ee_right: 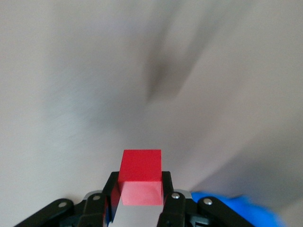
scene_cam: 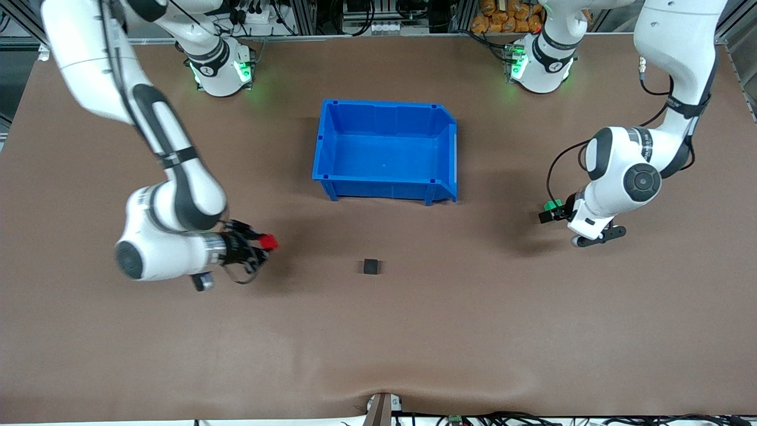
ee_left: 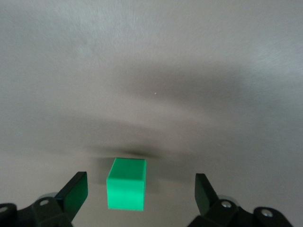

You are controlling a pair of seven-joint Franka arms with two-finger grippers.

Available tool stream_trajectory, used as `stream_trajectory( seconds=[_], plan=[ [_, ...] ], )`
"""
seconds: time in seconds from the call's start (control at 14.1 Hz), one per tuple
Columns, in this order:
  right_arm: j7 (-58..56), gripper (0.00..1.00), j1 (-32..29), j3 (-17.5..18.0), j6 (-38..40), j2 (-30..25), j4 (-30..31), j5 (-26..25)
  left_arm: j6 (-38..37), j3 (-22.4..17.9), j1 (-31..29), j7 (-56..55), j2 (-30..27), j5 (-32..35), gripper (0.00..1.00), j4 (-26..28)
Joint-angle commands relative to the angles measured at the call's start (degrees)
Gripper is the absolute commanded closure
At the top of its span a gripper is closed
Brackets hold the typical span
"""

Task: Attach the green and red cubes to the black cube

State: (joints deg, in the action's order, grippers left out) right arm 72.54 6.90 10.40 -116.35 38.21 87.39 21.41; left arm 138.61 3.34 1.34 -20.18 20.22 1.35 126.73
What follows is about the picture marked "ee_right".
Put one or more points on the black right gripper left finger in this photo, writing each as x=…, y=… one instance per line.
x=92, y=210

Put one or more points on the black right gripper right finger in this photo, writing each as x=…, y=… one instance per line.
x=174, y=210

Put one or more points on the red cube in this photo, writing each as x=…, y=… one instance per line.
x=140, y=170

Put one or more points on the blue plastic storage bin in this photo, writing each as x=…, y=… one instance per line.
x=248, y=209

